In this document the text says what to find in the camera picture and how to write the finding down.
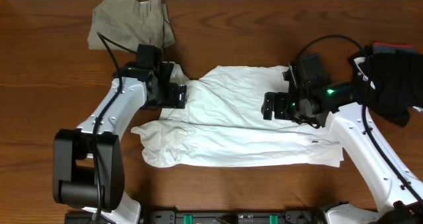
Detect white t-shirt black print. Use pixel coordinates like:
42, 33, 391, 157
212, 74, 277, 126
132, 65, 344, 168

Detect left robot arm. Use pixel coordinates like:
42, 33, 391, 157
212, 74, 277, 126
52, 44, 186, 223

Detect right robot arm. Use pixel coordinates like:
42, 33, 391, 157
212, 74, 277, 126
261, 54, 422, 223

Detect folded khaki shorts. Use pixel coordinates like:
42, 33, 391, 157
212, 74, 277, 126
87, 0, 175, 51

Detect black garment red trim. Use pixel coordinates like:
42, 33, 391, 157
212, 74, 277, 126
348, 42, 422, 127

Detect left black cable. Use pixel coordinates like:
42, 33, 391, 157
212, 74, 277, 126
92, 31, 139, 224

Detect black cable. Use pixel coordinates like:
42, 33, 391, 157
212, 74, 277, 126
92, 31, 139, 224
293, 34, 423, 205

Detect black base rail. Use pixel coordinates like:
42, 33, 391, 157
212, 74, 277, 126
64, 209, 325, 224

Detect right black cable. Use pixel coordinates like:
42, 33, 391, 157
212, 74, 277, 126
293, 34, 423, 205

